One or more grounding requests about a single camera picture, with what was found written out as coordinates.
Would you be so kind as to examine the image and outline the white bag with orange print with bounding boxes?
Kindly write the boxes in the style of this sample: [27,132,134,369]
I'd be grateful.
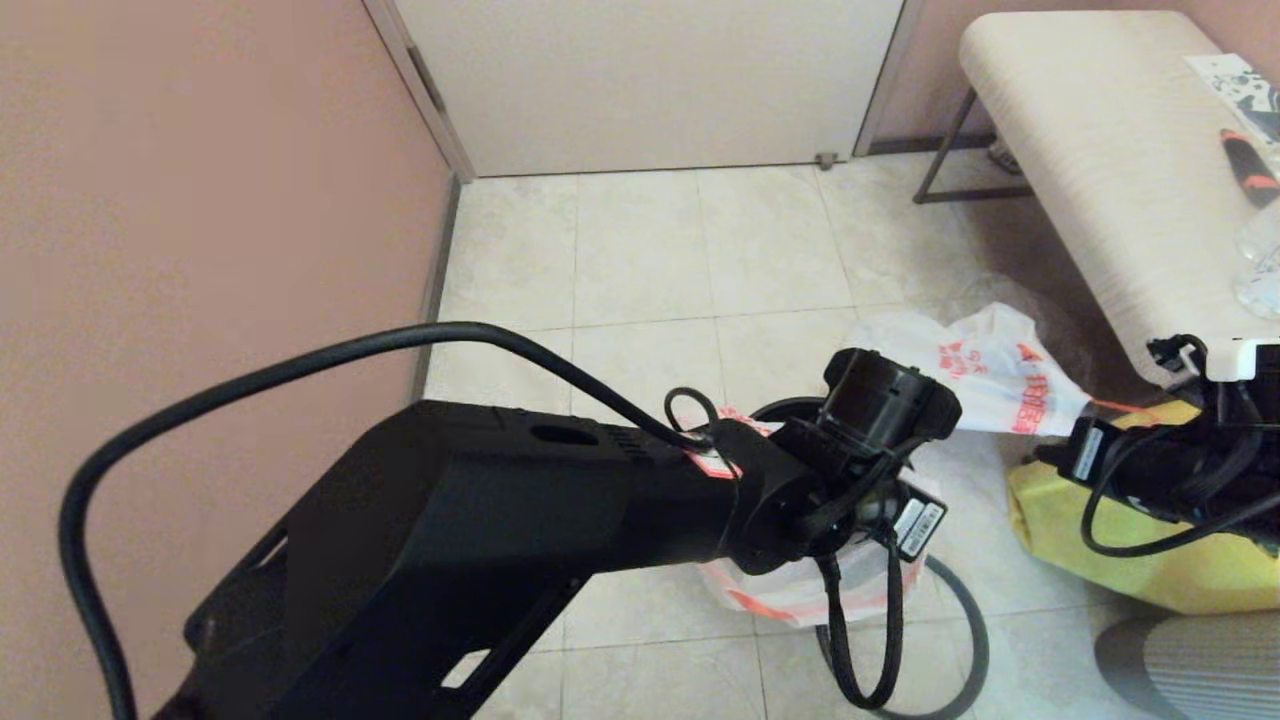
[845,302,1153,438]

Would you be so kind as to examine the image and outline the grey metal ring rim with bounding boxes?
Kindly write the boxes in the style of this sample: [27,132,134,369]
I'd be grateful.
[814,555,992,720]

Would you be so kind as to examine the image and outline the white plastic bag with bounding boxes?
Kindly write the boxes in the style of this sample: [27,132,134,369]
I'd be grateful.
[685,405,947,629]

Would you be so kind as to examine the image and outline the black round trash bin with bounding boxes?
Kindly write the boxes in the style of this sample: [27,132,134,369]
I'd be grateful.
[748,396,833,423]

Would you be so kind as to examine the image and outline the yellow non-woven tote bag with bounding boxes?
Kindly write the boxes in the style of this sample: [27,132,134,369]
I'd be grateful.
[1006,400,1280,617]

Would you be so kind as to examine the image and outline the grey ribbed round bin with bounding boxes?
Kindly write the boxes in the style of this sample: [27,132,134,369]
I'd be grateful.
[1092,611,1280,720]

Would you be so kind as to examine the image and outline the clear crumpled plastic item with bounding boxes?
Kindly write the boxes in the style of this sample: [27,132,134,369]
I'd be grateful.
[1233,204,1280,323]

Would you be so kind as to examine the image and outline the cream bench black legs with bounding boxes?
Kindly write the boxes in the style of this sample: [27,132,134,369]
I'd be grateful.
[913,11,1280,388]

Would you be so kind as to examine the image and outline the white paper black print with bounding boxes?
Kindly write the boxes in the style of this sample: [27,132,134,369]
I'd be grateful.
[1184,54,1280,147]

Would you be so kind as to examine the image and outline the white door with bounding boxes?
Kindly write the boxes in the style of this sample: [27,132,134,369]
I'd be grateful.
[392,0,909,178]

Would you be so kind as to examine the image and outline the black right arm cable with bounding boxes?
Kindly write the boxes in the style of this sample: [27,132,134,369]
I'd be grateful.
[1078,425,1280,559]

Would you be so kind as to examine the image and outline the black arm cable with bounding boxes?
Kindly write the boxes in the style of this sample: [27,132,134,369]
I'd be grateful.
[1078,425,1280,559]
[58,321,907,720]

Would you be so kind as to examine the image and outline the red black handled tool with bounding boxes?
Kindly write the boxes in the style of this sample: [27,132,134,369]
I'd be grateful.
[1218,129,1280,210]

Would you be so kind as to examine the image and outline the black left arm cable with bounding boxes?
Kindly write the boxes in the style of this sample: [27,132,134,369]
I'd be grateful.
[58,321,907,720]

